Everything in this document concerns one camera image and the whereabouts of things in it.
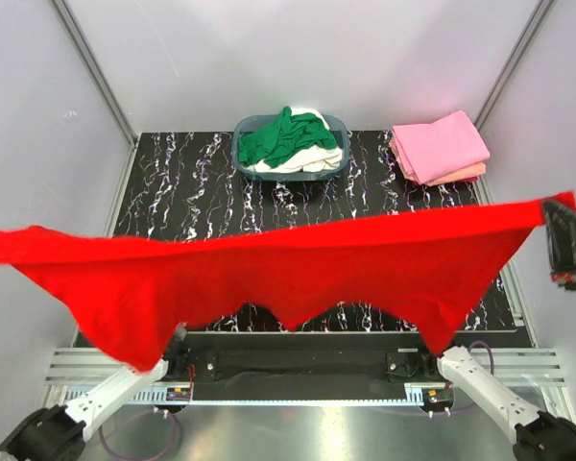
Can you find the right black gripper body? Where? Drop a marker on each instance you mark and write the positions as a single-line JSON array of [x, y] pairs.
[[575, 265]]

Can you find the red t-shirt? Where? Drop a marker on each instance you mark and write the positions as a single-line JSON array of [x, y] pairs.
[[128, 294]]

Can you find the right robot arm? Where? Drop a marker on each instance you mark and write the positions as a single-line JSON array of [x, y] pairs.
[[535, 434]]

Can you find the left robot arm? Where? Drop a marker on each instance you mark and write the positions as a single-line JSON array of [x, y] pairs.
[[61, 431]]

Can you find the folded salmon t-shirt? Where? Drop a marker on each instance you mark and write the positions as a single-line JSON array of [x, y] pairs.
[[474, 170]]

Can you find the folded crimson t-shirt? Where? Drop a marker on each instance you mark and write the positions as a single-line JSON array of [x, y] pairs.
[[471, 179]]

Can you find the folded pink t-shirt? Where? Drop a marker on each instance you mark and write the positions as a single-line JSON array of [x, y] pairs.
[[439, 148]]

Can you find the teal plastic basket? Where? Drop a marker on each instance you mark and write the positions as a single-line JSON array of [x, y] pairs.
[[253, 123]]

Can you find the white t-shirt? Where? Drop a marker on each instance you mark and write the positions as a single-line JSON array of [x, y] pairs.
[[312, 161]]

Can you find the green t-shirt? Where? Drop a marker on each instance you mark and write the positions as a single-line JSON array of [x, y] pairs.
[[283, 137]]

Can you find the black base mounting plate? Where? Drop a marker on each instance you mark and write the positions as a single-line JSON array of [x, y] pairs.
[[424, 369]]

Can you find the aluminium frame rail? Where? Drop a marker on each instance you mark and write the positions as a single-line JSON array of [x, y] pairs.
[[79, 366]]

